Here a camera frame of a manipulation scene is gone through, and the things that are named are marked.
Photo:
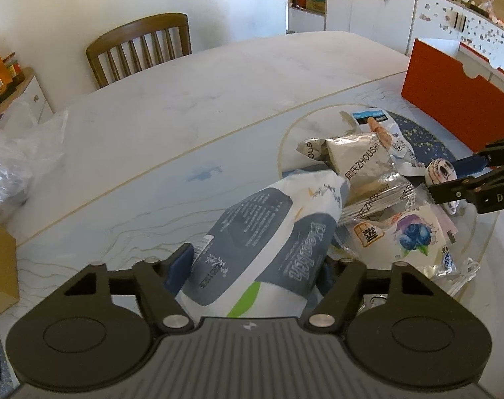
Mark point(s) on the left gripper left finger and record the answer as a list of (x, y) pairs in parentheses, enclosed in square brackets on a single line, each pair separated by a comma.
[(158, 282)]

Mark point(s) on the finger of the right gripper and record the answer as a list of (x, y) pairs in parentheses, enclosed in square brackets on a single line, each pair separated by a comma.
[(447, 192), (470, 165)]

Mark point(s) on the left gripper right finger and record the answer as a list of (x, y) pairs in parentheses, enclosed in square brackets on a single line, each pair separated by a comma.
[(343, 280)]

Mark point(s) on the white sausage packet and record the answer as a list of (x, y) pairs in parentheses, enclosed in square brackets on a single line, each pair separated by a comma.
[(381, 123)]

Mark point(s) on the blueberry snack packet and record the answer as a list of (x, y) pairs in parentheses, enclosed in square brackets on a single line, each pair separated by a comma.
[(415, 237)]

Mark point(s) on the grey white snack bag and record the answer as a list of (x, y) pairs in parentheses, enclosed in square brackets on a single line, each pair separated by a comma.
[(262, 257)]

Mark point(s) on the silver foil snack packet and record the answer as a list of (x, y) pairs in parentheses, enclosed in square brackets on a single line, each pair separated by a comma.
[(374, 182)]

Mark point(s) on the red cardboard box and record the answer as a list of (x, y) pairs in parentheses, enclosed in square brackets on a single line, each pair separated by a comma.
[(458, 88)]

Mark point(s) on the white storage cabinets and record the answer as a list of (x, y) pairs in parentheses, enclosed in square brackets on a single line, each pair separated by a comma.
[(397, 24)]

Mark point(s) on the clear plastic bag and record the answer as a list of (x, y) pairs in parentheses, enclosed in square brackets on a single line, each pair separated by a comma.
[(28, 152)]

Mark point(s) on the white side cabinet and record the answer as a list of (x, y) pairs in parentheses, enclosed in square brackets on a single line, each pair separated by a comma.
[(29, 92)]

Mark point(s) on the wooden chair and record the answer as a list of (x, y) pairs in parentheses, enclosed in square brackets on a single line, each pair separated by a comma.
[(138, 45)]

